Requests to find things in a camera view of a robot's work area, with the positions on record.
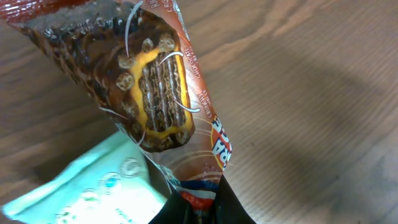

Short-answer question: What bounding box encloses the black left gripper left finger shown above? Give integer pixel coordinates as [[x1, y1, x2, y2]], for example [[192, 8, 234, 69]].
[[149, 190, 196, 224]]

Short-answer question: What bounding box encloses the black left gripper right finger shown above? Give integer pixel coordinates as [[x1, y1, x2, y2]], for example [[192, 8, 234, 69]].
[[212, 175, 256, 224]]

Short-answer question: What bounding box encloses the light blue tissue packet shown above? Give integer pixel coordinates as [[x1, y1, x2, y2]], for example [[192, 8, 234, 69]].
[[2, 131, 167, 224]]

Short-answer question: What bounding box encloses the red chocolate bar wrapper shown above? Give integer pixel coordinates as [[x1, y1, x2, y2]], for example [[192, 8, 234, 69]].
[[1, 0, 232, 210]]

